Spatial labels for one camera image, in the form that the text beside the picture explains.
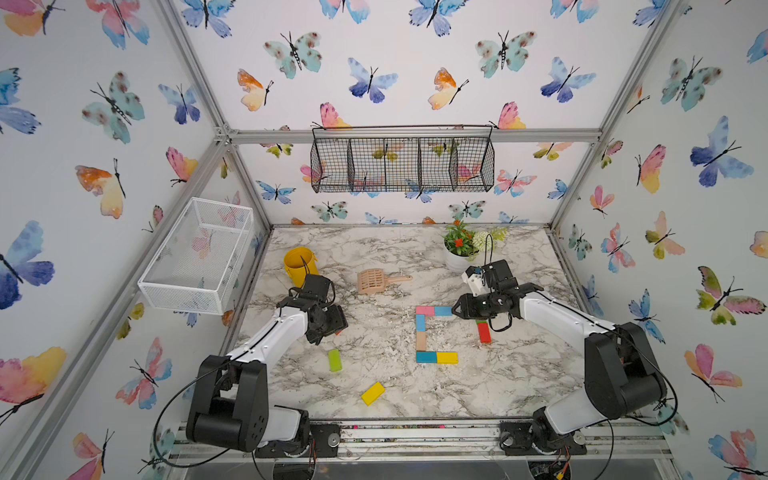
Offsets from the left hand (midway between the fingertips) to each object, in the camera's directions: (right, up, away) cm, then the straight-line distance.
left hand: (340, 322), depth 89 cm
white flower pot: (+37, +17, +7) cm, 41 cm away
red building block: (+43, -4, +1) cm, 43 cm away
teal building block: (+25, -10, -1) cm, 27 cm away
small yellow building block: (+32, -10, -2) cm, 34 cm away
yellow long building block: (+10, -17, -8) cm, 22 cm away
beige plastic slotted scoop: (+9, +11, +14) cm, 20 cm away
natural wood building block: (+24, -6, +2) cm, 25 cm away
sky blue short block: (+31, +2, +7) cm, 32 cm away
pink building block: (+26, +2, +7) cm, 27 cm away
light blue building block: (+24, -1, +5) cm, 25 cm away
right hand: (+35, +5, -1) cm, 35 cm away
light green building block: (-1, -11, -1) cm, 11 cm away
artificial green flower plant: (+39, +23, +7) cm, 46 cm away
